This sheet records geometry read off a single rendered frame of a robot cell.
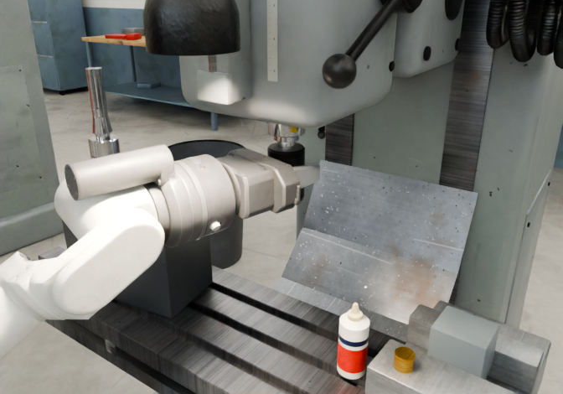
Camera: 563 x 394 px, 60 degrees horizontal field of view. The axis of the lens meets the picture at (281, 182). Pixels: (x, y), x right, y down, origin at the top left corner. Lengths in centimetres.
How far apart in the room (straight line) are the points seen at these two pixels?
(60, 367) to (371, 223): 166
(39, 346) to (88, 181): 204
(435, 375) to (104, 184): 39
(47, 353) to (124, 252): 198
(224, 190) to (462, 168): 52
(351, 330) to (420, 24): 39
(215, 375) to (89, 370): 158
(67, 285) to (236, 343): 37
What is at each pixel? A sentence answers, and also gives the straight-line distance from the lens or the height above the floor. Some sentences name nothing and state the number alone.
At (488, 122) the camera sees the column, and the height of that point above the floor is 124.
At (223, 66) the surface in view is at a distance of 48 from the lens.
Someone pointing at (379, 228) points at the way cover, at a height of 102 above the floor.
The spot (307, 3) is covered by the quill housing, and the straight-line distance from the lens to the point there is 47.
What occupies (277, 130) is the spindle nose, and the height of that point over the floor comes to 129.
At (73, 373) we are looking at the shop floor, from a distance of 229.
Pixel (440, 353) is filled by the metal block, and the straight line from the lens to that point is 60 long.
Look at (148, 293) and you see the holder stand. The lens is 84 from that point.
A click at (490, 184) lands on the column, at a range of 92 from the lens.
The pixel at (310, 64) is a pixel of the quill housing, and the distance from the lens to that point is 47.
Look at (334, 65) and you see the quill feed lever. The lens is 42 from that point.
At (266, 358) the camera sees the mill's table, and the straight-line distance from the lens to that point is 75.
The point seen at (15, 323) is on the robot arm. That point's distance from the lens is 50.
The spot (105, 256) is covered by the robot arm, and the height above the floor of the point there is 123.
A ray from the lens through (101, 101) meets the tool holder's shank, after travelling 84.
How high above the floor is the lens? 144
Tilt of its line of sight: 21 degrees down
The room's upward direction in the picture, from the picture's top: straight up
